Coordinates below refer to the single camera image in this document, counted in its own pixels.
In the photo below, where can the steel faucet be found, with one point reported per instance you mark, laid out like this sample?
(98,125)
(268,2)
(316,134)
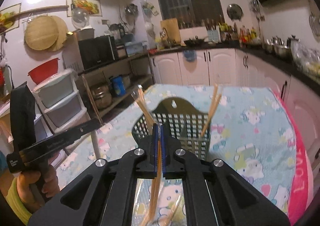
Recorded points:
(167,35)

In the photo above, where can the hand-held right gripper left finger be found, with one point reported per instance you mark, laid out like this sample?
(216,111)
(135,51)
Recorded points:
(155,146)

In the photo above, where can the wooden cutting board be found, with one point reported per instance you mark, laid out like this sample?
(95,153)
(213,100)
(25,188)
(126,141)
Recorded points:
(170,30)

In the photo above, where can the chopstick pair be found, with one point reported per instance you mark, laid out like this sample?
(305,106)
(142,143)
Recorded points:
(153,198)

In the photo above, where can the fruit wall poster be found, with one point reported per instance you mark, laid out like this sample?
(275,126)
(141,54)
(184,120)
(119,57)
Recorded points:
(87,4)
(8,17)

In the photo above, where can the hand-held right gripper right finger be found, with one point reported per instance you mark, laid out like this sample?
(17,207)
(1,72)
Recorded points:
(163,146)

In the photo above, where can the pale blue plastic box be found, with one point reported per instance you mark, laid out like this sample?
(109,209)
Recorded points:
(136,48)

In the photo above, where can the clear plastic bag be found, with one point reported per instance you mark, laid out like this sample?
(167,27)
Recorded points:
(308,59)

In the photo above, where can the small steel bowl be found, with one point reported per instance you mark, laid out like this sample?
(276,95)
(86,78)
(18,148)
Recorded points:
(269,47)

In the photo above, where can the blue plastic canister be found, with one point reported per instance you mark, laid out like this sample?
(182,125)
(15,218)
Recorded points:
(118,86)

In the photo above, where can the blue hanging plastic basket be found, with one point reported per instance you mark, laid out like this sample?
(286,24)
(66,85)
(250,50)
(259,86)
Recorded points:
(189,55)

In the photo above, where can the round bamboo tray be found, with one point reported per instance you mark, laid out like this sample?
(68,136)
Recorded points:
(41,32)
(63,32)

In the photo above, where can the row of steel jars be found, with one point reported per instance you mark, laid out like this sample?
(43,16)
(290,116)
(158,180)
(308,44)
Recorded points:
(200,22)

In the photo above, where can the plastic drawer unit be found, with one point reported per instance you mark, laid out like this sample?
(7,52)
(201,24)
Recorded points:
(62,98)

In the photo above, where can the person's left forearm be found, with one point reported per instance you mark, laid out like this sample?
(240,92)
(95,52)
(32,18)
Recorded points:
(15,199)

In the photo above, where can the cardboard box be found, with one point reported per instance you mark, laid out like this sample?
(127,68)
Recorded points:
(72,53)

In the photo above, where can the hanging glass pot lid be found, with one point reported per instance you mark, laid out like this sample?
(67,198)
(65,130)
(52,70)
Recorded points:
(80,17)

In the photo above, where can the beige plastic container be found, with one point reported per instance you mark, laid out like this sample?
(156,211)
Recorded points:
(85,33)

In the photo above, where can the steel mesh strainer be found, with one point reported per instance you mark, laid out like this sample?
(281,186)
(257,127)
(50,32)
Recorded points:
(314,23)

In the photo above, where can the large steel mixing bowl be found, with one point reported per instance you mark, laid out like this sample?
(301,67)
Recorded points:
(282,52)

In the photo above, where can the hanging plastic packets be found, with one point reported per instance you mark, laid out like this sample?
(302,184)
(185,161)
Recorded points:
(150,8)

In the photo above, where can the black microwave oven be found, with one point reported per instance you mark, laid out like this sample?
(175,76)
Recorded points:
(96,52)

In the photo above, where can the person's left hand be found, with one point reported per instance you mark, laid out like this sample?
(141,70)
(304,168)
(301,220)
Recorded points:
(27,186)

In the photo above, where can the long wooden rod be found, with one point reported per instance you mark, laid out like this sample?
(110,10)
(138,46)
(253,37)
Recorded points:
(37,10)

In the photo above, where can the black blender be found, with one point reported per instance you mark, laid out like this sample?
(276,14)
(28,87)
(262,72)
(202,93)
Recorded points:
(117,30)

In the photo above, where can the green plastic utensil holder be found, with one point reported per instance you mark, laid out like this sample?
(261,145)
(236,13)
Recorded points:
(190,126)

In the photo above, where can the blue cat-print blanket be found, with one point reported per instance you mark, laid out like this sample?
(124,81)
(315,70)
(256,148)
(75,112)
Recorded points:
(250,128)

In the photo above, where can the steel stockpot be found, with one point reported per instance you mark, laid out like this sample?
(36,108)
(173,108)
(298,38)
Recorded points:
(101,97)

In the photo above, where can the blue white knife block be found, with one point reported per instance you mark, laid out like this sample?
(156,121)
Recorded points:
(213,34)

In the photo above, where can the thin wooden stick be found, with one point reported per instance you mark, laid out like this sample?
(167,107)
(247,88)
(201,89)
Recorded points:
(93,101)

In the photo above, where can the pink fleece blanket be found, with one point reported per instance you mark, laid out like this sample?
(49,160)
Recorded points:
(300,166)

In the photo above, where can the hanging steel bowl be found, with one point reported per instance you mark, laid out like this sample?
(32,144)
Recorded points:
(131,9)

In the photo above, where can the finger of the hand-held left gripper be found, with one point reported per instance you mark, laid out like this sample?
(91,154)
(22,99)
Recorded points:
(62,139)

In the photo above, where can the white wall socket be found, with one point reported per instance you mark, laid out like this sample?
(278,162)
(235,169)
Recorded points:
(105,22)

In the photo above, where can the dark wall-hung pot lid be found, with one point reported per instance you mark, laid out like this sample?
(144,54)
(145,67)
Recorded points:
(235,11)

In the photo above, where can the white hanging bag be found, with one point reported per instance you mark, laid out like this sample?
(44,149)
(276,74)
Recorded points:
(149,29)

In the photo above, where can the black kitchen countertop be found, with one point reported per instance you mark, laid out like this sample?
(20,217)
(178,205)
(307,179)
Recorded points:
(275,62)

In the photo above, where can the bunch of bamboo chopsticks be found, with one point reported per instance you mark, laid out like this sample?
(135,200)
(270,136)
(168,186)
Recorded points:
(214,106)

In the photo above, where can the black wok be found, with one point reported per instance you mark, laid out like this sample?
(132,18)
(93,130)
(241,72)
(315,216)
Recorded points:
(195,42)

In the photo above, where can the group of condiment bottles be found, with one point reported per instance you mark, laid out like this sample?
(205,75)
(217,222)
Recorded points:
(247,35)

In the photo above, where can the small hanging steel utensils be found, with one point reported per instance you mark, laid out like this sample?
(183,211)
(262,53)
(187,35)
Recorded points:
(255,5)

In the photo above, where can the red plastic basin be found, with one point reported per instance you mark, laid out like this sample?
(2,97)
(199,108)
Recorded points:
(43,70)

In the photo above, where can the wooden shelf rack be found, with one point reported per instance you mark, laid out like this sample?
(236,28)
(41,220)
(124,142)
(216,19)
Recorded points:
(140,65)

